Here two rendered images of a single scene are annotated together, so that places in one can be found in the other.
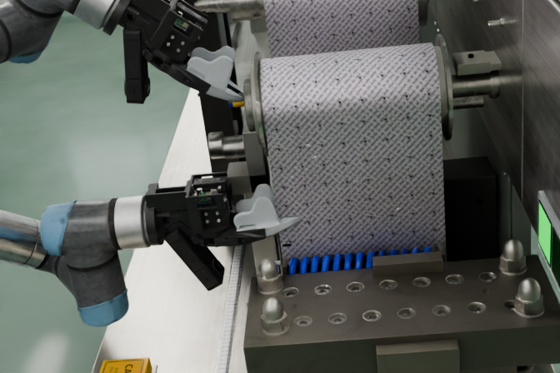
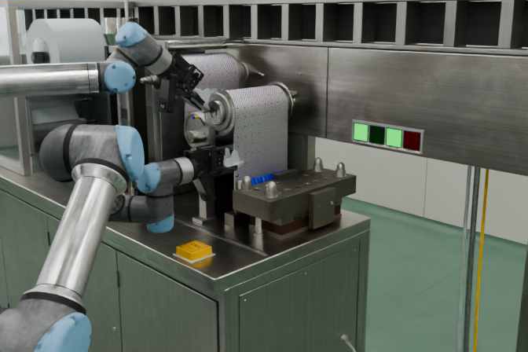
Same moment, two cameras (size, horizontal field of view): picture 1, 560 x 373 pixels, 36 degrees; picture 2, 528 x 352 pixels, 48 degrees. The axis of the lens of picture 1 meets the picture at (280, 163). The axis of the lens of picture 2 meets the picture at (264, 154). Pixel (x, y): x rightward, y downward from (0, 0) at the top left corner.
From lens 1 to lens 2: 1.29 m
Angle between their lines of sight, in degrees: 48
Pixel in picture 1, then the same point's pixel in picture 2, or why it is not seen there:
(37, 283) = not seen: outside the picture
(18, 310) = not seen: outside the picture
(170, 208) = (200, 159)
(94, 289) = (169, 207)
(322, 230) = (249, 166)
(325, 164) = (252, 133)
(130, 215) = (186, 163)
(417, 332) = (319, 186)
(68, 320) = not seen: outside the picture
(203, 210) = (217, 156)
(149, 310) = (155, 236)
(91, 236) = (172, 175)
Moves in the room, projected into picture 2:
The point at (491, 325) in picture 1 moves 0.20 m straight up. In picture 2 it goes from (336, 180) to (339, 118)
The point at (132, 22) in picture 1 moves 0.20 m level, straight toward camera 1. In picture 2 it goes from (172, 71) to (230, 75)
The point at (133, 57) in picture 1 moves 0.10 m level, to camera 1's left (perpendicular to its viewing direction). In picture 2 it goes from (173, 88) to (144, 91)
